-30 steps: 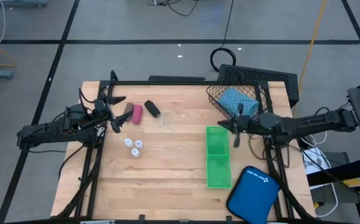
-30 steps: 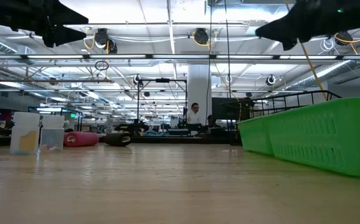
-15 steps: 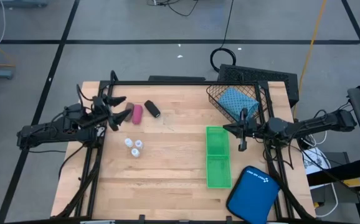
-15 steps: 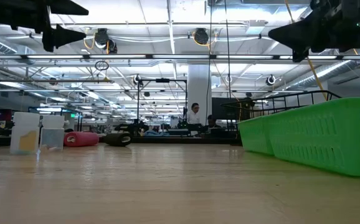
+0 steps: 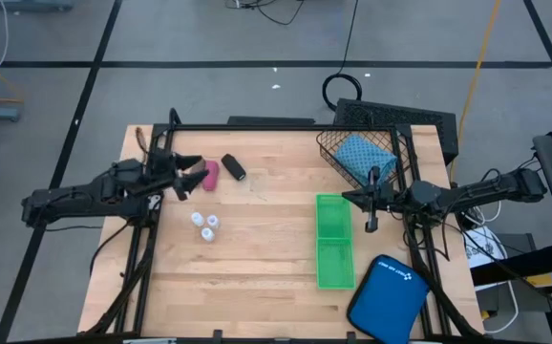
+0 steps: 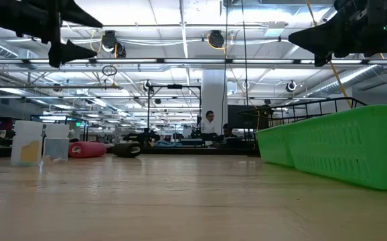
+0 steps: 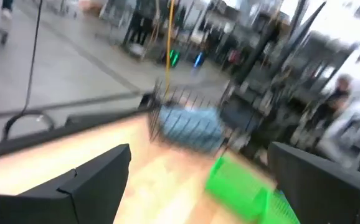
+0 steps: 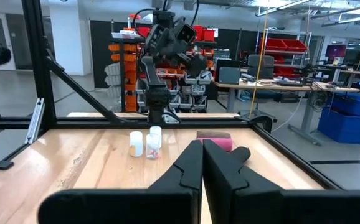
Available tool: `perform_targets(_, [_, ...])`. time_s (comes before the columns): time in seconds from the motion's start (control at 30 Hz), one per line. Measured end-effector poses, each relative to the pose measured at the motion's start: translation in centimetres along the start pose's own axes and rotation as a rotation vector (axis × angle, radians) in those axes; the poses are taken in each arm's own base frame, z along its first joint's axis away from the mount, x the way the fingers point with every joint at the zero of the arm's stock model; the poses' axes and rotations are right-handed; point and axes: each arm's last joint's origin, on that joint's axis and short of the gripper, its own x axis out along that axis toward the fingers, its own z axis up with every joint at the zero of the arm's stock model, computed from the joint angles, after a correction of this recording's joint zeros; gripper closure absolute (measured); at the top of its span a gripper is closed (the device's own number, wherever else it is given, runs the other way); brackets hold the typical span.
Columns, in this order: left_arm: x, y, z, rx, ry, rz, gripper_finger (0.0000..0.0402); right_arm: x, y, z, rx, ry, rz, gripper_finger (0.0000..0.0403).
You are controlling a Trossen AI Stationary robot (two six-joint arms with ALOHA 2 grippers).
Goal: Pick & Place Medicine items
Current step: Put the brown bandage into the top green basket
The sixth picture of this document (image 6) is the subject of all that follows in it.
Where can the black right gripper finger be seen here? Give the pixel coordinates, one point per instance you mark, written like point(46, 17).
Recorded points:
point(321, 59)
point(320, 37)

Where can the black background robot frame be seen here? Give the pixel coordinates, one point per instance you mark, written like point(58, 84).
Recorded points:
point(148, 110)

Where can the person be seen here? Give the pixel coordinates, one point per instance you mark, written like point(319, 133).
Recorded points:
point(208, 125)
point(227, 129)

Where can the pink bandage roll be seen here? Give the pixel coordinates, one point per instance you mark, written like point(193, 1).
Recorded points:
point(89, 149)

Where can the blue background cloth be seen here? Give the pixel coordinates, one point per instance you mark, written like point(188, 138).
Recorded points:
point(168, 144)

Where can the dark red monitor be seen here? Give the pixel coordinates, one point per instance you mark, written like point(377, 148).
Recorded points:
point(0, 123)

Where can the white square pillar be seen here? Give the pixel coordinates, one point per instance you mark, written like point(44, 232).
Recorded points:
point(218, 93)

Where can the black background robot arm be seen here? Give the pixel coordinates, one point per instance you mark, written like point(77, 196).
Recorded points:
point(143, 138)

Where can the black bandage roll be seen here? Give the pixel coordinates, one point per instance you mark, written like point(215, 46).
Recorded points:
point(126, 149)

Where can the green plastic basket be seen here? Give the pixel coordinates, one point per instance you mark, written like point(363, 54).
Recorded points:
point(347, 147)
point(275, 147)

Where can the long ceiling light strip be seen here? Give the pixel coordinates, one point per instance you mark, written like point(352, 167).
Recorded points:
point(193, 61)

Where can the small white-capped medicine bottle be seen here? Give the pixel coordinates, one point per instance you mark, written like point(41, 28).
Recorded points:
point(26, 147)
point(56, 147)

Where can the silver ventilation duct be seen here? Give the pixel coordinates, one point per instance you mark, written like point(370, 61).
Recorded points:
point(351, 78)

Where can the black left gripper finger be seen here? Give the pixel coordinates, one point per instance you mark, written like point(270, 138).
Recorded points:
point(66, 52)
point(76, 15)

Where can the grey ceiling box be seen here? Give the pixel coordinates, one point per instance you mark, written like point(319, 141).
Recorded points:
point(275, 29)

